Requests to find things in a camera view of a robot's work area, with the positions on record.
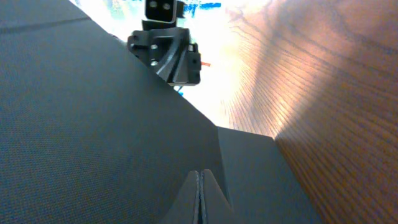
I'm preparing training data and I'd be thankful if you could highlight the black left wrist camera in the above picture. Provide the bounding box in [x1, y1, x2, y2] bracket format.
[142, 0, 186, 30]

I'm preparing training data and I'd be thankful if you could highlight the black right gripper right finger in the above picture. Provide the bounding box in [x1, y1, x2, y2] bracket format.
[200, 169, 239, 224]

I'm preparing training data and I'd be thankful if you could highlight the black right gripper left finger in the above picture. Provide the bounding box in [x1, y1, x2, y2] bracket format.
[160, 170, 199, 224]

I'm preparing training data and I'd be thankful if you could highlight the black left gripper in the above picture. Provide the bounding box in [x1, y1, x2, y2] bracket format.
[127, 27, 201, 86]

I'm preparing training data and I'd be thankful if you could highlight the black box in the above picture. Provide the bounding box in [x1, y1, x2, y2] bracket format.
[1, 0, 321, 223]

